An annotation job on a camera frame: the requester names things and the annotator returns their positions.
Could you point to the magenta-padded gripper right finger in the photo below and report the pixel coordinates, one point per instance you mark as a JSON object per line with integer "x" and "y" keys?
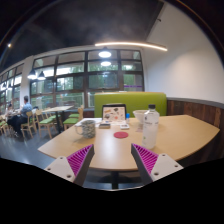
{"x": 165, "y": 165}

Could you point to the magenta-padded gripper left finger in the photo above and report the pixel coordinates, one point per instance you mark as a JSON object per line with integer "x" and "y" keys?
{"x": 60, "y": 166}

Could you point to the clear plastic water bottle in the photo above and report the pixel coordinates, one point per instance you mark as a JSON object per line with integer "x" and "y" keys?
{"x": 150, "y": 128}

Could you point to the group of wooden green-seated chairs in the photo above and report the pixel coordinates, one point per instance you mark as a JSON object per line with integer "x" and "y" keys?
{"x": 46, "y": 122}

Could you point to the speckled ceramic mug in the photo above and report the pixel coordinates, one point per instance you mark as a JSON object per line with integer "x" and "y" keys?
{"x": 88, "y": 129}

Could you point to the flat round red coaster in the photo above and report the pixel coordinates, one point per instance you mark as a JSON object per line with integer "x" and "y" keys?
{"x": 120, "y": 135}

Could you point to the white ceramic bowl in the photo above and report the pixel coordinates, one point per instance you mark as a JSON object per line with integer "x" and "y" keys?
{"x": 138, "y": 115}

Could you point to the wooden dining table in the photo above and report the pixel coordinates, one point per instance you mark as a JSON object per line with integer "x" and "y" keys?
{"x": 57, "y": 109}

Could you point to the small blue-capped bottle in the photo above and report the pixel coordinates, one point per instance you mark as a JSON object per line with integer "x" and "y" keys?
{"x": 127, "y": 118}

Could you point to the person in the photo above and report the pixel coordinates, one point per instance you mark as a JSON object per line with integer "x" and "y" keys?
{"x": 9, "y": 108}
{"x": 24, "y": 111}

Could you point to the green upholstered bench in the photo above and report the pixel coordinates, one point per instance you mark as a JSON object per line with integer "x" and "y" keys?
{"x": 143, "y": 101}

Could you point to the sticker-covered laptop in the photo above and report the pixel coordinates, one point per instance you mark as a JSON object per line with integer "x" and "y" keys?
{"x": 113, "y": 114}

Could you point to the dark-framed window front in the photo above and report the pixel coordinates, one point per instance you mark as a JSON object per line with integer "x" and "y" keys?
{"x": 100, "y": 80}

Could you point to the group of pendant lamps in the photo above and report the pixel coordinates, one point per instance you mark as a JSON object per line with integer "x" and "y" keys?
{"x": 105, "y": 53}

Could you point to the long curved ceiling light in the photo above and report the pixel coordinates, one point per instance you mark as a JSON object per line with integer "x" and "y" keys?
{"x": 133, "y": 44}

